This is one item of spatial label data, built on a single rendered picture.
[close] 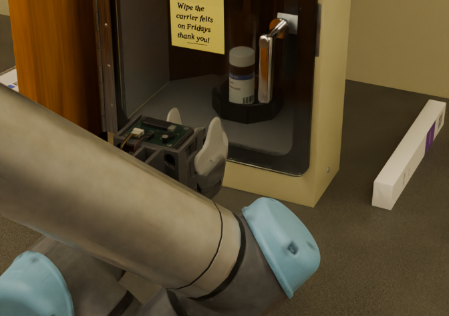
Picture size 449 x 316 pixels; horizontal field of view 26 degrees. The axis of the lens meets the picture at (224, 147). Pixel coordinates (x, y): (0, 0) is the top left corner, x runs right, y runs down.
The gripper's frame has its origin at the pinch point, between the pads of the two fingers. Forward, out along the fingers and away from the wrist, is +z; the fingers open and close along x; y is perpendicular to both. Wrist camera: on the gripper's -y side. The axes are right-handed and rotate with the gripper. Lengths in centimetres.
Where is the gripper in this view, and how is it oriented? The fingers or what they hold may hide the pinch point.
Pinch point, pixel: (208, 143)
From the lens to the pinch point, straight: 105.7
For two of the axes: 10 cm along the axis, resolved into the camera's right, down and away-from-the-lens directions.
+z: 4.1, -4.6, 7.8
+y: 0.0, -8.6, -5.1
